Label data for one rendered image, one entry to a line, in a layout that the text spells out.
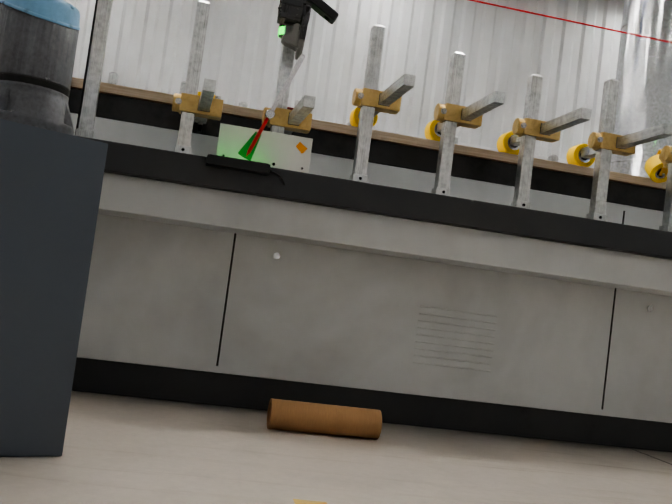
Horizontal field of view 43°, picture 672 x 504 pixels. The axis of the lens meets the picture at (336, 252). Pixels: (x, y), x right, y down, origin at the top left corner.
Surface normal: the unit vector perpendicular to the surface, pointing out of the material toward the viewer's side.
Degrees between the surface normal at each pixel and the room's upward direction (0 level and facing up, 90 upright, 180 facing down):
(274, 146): 90
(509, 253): 90
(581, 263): 90
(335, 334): 90
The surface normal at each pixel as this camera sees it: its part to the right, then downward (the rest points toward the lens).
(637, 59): -0.64, -0.13
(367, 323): 0.21, -0.03
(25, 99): 0.32, -0.36
